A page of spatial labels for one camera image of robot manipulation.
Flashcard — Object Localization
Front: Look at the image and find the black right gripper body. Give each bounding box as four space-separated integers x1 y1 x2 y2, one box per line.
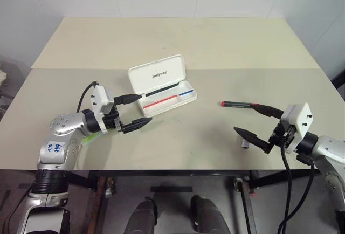
268 118 296 149

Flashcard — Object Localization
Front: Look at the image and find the black tape strip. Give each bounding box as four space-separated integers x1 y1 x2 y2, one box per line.
149 185 194 193

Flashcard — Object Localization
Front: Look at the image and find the red and black marker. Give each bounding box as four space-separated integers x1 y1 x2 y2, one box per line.
220 100 264 110

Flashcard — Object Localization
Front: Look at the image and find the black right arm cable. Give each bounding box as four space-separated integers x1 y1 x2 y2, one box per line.
277 134 316 234

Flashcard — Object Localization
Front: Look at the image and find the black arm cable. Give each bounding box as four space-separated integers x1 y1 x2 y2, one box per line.
277 134 316 234
76 81 99 113

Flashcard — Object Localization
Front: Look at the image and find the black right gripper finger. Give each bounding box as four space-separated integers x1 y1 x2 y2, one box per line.
233 126 274 155
253 104 284 120

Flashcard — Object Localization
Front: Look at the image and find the dark metal bar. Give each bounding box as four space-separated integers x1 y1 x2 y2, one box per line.
233 176 260 234

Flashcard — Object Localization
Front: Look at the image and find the white open pencil case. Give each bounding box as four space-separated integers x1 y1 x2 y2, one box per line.
127 54 198 118

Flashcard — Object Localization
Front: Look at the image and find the black table frame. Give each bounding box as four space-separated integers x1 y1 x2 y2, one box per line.
66 169 324 190

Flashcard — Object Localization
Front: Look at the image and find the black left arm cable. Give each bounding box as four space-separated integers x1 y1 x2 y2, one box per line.
76 81 99 113

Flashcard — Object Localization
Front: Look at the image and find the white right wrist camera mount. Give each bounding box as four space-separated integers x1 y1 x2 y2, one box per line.
281 102 314 155

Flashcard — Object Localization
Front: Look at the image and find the dark rounded shape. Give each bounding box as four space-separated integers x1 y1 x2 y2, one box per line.
126 197 158 234
189 194 230 234

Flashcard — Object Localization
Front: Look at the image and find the rusty metal bar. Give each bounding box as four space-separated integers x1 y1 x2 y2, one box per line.
89 176 106 234

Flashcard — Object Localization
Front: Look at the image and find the black pen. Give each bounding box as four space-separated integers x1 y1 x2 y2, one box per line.
145 82 180 97

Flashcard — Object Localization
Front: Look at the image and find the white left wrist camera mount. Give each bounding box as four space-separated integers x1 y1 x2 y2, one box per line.
91 85 115 134

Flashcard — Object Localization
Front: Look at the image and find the green ruler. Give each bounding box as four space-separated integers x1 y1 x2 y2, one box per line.
81 132 105 147

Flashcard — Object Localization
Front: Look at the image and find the dark object beside table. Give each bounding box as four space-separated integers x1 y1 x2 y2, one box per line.
330 66 345 89

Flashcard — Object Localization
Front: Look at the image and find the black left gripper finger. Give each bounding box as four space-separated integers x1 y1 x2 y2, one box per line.
113 94 143 106
121 117 154 135

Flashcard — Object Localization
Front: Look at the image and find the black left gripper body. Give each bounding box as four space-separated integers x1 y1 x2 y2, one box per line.
103 104 127 135

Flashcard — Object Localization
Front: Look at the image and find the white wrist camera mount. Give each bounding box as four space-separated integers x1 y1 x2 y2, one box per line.
91 85 115 134
281 102 314 155

